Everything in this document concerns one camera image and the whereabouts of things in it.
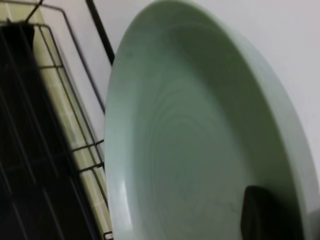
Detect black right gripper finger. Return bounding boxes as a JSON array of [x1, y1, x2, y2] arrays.
[[240, 185, 304, 240]]

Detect black drip tray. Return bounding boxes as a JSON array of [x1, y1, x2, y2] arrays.
[[0, 22, 100, 240]]

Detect light blue round plate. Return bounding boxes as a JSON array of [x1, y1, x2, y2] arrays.
[[104, 0, 320, 240]]

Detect black wire dish rack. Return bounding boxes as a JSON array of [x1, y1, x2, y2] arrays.
[[0, 0, 113, 240]]

